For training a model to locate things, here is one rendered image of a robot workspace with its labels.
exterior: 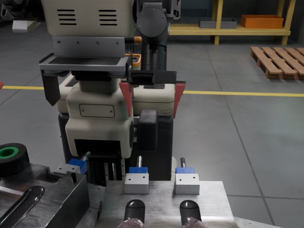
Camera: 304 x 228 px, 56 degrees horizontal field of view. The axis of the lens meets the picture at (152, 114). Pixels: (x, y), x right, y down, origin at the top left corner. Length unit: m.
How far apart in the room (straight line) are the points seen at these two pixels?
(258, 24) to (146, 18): 5.40
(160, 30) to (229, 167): 1.73
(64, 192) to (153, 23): 0.37
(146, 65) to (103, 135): 0.45
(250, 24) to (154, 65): 5.31
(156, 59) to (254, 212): 1.42
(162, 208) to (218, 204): 0.11
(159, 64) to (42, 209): 0.37
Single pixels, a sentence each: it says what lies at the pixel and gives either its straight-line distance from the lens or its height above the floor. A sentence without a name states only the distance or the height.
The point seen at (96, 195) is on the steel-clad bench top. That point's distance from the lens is 0.73.
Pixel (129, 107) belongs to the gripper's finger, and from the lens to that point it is 0.63.
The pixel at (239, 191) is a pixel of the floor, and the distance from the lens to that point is 2.01.
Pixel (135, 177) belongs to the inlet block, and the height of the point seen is 0.88.
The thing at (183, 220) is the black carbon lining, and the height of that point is 0.85.
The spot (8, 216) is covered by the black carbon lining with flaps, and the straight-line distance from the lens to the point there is 0.61.
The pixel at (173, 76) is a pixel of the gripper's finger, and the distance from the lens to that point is 0.60.
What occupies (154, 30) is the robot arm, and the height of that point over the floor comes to 1.18.
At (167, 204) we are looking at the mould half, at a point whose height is 0.86.
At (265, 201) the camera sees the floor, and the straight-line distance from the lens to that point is 1.98.
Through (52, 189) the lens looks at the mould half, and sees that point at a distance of 0.62.
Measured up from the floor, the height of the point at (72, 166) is 0.85.
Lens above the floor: 1.28
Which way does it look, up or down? 27 degrees down
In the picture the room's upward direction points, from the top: straight up
